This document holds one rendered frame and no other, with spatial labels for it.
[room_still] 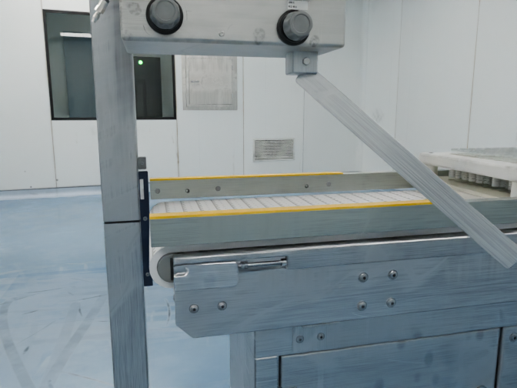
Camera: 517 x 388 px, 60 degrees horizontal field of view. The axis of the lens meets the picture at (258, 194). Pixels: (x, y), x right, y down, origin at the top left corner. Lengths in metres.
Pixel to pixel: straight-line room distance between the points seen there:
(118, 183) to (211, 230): 0.31
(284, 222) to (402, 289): 0.19
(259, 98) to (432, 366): 5.28
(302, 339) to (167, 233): 0.24
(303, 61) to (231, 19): 0.10
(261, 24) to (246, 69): 5.36
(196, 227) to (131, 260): 0.33
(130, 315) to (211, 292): 0.34
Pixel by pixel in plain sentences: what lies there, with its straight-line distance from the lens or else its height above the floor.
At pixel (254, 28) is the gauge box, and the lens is 0.46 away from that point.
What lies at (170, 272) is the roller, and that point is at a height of 0.78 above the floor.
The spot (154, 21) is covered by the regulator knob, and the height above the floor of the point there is 1.03.
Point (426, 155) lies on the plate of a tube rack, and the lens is 0.86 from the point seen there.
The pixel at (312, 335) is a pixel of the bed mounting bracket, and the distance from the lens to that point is 0.62.
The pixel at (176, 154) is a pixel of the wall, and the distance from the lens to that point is 5.59.
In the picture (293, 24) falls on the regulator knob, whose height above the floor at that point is 1.03.
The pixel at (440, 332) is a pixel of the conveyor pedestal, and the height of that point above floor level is 0.64.
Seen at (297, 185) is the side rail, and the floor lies 0.82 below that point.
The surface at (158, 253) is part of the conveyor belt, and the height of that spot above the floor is 0.80.
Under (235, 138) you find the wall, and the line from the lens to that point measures 5.76.
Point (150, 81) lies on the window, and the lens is 5.54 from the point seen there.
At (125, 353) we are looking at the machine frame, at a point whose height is 0.53.
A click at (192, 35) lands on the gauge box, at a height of 1.02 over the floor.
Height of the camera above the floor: 0.95
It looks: 10 degrees down
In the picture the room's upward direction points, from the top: straight up
